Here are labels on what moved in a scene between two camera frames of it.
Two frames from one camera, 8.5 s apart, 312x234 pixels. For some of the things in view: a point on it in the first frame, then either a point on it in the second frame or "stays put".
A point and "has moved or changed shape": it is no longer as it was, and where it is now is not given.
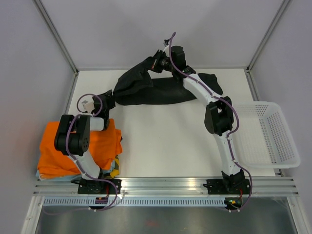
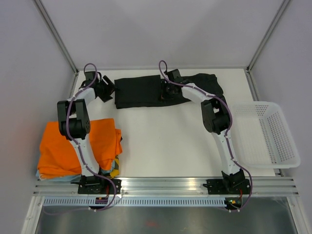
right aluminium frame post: (281, 8) stays put
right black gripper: (159, 54) → (164, 95)
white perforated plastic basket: (263, 139) stays put
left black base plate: (98, 187) stays put
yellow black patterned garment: (116, 171) stays put
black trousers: (136, 87) has moved or changed shape
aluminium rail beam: (264, 187) stays put
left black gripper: (110, 99) → (110, 87)
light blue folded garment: (73, 177) stays put
